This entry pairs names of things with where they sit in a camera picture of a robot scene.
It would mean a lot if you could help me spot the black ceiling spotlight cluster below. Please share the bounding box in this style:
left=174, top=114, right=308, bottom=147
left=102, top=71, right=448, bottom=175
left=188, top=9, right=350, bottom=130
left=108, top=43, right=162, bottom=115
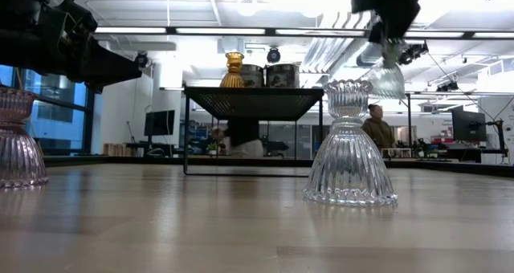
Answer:
left=397, top=41, right=430, bottom=67

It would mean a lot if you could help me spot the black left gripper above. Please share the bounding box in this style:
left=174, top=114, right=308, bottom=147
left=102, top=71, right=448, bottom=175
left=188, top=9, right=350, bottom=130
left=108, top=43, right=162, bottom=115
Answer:
left=0, top=2, right=142, bottom=93

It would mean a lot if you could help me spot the candle tin with cake label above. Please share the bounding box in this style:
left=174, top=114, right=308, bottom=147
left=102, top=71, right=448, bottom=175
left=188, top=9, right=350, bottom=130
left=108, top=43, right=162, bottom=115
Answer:
left=239, top=63, right=265, bottom=88

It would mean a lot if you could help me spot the clear glass candlestick holder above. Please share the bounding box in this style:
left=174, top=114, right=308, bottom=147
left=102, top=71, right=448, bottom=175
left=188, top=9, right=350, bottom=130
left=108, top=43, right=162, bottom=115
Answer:
left=303, top=79, right=399, bottom=208

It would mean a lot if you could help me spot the wooden crate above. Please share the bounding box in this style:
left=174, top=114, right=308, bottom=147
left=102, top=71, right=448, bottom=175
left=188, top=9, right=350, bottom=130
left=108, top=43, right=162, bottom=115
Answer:
left=103, top=143, right=138, bottom=157

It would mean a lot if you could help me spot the black aluminium table frame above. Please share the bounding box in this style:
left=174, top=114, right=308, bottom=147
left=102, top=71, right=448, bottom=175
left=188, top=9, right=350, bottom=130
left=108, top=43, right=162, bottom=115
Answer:
left=43, top=155, right=514, bottom=178

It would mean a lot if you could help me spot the green-tinted glass candlestick holder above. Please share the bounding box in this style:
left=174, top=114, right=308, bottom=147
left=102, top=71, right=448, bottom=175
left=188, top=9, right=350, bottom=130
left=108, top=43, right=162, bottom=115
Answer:
left=360, top=39, right=407, bottom=101

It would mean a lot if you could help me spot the amber glass candlestick holder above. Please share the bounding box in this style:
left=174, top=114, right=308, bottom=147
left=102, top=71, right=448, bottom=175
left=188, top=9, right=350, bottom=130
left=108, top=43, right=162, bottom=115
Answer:
left=218, top=51, right=246, bottom=88

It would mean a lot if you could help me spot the black perforated metal rack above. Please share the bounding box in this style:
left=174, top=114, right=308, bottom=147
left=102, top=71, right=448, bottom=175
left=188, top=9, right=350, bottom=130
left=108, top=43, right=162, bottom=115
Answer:
left=182, top=86, right=324, bottom=178

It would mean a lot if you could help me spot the person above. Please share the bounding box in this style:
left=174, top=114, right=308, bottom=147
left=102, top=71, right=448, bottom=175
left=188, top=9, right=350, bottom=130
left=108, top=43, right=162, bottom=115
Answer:
left=222, top=118, right=266, bottom=158
left=360, top=103, right=397, bottom=149

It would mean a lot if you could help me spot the black monitor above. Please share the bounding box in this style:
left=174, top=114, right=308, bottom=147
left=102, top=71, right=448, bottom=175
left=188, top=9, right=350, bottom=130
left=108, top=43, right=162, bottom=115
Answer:
left=451, top=105, right=487, bottom=143
left=143, top=109, right=177, bottom=137

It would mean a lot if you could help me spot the pink glass candlestick holder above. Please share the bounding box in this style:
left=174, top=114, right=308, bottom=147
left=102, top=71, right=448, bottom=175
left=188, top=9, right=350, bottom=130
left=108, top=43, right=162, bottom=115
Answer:
left=0, top=86, right=50, bottom=189

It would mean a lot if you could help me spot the candle tin with floral label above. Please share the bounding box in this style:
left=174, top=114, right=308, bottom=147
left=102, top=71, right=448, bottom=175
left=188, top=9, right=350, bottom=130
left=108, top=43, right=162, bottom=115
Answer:
left=266, top=63, right=301, bottom=89

